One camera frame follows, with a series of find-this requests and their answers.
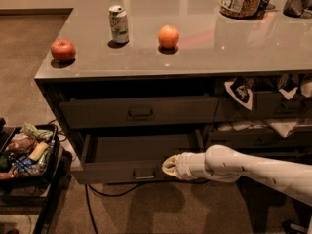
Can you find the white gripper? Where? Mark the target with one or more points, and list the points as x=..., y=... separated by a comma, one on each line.
x=183, y=167

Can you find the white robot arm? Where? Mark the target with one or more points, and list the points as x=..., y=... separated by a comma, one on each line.
x=223, y=164

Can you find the grey drawer cabinet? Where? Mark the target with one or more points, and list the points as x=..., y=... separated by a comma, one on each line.
x=211, y=49

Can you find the white packets in drawer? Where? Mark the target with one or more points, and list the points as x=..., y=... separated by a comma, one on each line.
x=282, y=127

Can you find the orange fruit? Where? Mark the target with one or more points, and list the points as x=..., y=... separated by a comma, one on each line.
x=168, y=37

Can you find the black bin with items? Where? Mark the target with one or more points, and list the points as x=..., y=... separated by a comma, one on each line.
x=28, y=155

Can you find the green white soda can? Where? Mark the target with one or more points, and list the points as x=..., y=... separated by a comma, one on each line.
x=118, y=24

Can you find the red apple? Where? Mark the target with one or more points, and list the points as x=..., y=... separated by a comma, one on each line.
x=63, y=50

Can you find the dark glass jar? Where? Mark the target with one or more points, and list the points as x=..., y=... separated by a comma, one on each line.
x=296, y=8

